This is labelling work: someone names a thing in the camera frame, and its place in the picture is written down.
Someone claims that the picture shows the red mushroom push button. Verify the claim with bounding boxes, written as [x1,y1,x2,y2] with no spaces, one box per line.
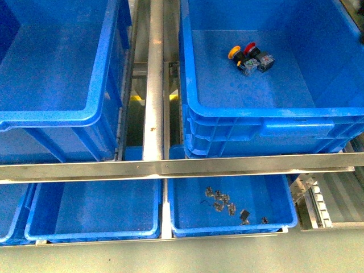
[243,42,275,73]

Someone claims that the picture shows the yellow mushroom push button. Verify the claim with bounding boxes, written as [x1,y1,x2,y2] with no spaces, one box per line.
[228,45,259,76]

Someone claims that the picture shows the lower blue bin with parts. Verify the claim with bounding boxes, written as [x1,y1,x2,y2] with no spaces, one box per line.
[168,175,297,237]

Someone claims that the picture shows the small metal parts pile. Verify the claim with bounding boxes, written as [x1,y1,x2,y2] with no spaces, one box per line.
[196,186,271,227]

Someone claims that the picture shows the lower blue bin middle-left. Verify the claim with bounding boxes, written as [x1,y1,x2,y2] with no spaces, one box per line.
[24,180,162,243]

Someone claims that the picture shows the blue target bin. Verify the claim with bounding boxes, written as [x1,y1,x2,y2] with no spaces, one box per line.
[179,1,363,159]

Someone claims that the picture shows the blue source bin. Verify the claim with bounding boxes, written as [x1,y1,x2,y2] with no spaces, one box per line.
[1,1,131,164]

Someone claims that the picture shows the lower blue bin far-left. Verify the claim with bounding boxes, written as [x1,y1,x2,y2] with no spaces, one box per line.
[1,184,36,246]

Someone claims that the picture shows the metal centre divider rail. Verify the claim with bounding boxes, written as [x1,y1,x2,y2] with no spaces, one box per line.
[143,1,164,161]

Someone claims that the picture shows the metal front shelf rail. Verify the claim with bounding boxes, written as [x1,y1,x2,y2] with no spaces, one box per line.
[1,152,363,184]

